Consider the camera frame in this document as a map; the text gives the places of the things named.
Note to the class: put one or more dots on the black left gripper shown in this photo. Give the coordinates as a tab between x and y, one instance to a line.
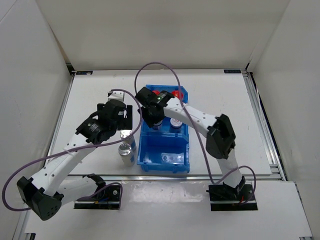
127	122

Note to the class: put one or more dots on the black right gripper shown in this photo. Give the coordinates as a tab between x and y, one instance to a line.
150	120

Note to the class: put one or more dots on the white lid jar front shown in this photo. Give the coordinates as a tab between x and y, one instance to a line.
157	126

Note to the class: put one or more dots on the white lid jar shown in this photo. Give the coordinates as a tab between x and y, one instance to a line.
175	125
157	126

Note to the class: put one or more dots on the red lid jar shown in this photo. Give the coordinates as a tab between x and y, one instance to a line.
156	92
178	94

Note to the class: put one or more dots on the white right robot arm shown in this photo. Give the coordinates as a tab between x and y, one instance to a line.
218	131

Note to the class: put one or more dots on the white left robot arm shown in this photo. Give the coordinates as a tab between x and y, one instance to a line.
45	193

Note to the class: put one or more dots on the silver lid bottle rear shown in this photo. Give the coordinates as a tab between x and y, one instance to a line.
128	137

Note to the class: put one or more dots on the silver lid bottle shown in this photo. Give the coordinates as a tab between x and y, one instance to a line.
128	137
126	154

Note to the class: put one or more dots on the silver lid bottle front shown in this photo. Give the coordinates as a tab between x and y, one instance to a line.
126	154

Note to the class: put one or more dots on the blue bin front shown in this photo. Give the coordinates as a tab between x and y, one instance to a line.
166	152

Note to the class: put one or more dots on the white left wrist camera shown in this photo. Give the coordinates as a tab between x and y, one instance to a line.
116	95

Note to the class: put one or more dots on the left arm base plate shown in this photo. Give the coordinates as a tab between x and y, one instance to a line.
109	199

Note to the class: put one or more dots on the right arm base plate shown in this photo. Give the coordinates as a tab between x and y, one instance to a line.
220	200

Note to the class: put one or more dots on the aluminium frame rail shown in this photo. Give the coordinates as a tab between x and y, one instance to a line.
262	123

